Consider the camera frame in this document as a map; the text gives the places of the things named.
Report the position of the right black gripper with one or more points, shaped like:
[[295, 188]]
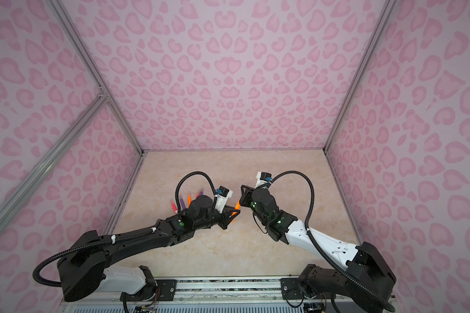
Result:
[[247, 195]]

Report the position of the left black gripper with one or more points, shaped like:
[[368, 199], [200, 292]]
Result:
[[226, 216]]

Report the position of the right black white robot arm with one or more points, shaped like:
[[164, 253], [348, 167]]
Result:
[[355, 271]]

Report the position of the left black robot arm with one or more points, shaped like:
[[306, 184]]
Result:
[[91, 266]]

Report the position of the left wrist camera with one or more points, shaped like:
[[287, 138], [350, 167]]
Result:
[[222, 195]]

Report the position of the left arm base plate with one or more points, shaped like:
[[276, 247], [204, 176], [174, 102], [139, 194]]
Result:
[[160, 289]]

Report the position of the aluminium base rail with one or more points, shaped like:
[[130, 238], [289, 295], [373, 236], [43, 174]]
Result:
[[216, 294]]

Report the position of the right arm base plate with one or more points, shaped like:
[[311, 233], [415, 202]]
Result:
[[290, 289]]

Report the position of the diagonal aluminium frame bar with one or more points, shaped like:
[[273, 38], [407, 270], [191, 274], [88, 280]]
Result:
[[10, 208]]

